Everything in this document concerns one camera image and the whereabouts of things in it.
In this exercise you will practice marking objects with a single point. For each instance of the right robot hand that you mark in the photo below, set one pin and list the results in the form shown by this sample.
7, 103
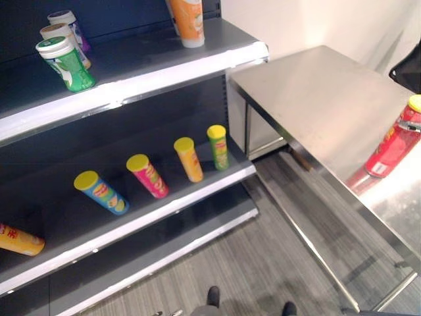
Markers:
411, 126

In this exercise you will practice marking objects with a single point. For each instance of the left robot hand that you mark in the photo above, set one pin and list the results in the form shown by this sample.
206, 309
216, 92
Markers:
178, 312

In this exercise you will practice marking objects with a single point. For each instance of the red chips can yellow lid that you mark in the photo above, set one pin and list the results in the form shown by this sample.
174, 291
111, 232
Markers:
389, 148

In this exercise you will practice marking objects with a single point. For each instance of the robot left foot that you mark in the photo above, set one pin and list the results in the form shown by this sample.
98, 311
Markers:
213, 296

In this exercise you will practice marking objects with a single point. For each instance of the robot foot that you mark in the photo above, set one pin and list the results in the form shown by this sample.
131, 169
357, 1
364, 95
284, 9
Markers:
213, 296
290, 309

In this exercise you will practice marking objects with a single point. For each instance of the black object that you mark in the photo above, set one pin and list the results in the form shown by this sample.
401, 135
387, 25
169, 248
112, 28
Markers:
408, 72

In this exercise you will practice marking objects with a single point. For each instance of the dark grey shelf board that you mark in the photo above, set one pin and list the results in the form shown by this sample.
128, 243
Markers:
148, 250
82, 230
148, 66

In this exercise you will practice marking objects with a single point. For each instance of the stainless steel table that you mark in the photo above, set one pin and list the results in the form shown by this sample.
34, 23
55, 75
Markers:
315, 105

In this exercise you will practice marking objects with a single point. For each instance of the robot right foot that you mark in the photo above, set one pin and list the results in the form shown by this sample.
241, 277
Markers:
290, 309

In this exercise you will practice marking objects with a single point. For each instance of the pink chips can yellow lid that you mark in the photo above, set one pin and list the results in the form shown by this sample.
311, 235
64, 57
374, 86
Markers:
151, 179

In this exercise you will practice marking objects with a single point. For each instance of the blue chips can yellow lid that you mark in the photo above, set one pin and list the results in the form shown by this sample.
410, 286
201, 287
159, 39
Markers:
105, 195

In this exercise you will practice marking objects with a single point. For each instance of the orange chips can yellow lid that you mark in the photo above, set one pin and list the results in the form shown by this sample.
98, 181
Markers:
191, 163

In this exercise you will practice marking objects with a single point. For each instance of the green chips can yellow lid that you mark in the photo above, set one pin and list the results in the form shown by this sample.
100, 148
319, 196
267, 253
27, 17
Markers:
219, 151

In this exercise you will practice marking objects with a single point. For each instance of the yellow chips can red print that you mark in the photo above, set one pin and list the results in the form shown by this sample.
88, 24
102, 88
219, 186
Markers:
19, 242

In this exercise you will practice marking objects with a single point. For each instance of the orange snack cup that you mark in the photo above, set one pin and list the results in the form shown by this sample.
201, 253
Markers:
190, 23

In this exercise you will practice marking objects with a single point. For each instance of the green snack cup white lid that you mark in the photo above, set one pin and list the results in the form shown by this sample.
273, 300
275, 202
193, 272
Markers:
74, 70

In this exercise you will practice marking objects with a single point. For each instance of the blue snack cup white lid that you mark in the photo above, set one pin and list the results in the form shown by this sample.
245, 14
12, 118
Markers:
55, 31

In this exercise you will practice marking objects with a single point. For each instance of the purple snack cup white lid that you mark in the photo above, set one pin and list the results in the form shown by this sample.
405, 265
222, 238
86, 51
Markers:
65, 17

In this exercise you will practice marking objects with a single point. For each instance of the dark shelf upright post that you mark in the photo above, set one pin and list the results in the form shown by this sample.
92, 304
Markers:
225, 98

